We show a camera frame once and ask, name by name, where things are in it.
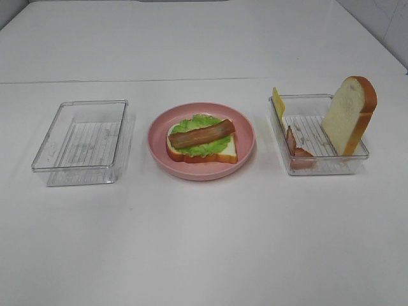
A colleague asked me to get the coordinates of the yellow cheese slice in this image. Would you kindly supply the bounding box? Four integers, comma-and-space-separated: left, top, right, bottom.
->
272, 87, 286, 124

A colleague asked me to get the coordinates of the clear plastic container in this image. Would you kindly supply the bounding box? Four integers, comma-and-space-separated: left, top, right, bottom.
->
31, 100, 131, 187
268, 94, 369, 176

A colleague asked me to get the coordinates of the white bread slice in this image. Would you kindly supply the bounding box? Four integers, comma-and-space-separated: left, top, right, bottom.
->
166, 114, 238, 164
321, 76, 377, 156

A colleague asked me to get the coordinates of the right clear plastic container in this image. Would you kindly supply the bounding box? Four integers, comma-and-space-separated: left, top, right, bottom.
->
268, 94, 369, 176

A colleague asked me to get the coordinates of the brown bacon strip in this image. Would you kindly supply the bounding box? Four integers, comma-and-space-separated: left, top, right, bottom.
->
168, 119, 235, 149

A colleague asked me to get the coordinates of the pink round plate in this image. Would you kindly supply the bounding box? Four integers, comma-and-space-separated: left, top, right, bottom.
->
147, 103, 256, 181

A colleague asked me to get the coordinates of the pink bacon strip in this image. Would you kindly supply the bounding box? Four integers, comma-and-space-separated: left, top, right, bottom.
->
286, 126, 315, 170

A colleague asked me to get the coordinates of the left clear plastic container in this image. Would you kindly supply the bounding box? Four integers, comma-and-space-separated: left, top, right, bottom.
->
31, 100, 131, 187

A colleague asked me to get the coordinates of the green lettuce leaf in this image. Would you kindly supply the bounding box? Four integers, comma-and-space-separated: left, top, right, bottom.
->
167, 114, 237, 157

